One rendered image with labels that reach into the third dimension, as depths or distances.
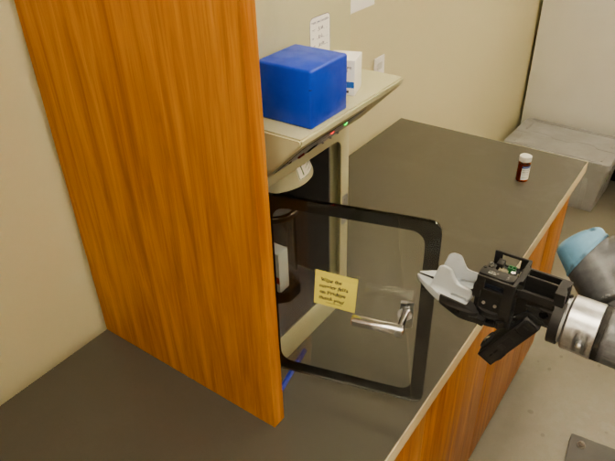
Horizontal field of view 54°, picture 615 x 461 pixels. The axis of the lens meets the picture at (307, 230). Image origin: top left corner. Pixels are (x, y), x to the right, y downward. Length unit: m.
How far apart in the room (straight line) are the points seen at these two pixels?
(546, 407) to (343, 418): 1.49
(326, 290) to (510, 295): 0.35
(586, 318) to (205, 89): 0.58
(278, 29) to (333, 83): 0.13
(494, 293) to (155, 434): 0.70
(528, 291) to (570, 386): 1.85
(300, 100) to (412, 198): 1.02
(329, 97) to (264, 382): 0.52
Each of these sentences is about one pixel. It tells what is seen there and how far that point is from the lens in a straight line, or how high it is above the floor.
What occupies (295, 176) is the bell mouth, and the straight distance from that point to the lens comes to 1.14.
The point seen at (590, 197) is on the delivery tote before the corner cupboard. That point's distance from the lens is 3.80.
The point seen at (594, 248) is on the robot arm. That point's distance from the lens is 0.96.
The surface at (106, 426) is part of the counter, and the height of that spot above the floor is 0.94.
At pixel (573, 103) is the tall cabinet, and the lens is 4.07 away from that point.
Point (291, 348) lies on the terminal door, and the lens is 1.18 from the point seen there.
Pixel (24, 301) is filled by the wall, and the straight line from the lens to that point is 1.35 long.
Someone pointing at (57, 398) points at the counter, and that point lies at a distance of 1.36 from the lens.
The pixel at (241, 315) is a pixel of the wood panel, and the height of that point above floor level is 1.20.
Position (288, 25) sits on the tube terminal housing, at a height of 1.63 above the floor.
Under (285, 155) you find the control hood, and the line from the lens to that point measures 0.90.
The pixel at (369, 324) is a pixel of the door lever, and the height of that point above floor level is 1.21.
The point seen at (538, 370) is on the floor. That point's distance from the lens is 2.72.
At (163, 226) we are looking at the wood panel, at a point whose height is 1.32.
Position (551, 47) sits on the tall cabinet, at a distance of 4.01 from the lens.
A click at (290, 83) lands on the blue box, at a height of 1.58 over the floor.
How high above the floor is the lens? 1.88
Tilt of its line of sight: 34 degrees down
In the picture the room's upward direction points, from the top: 2 degrees counter-clockwise
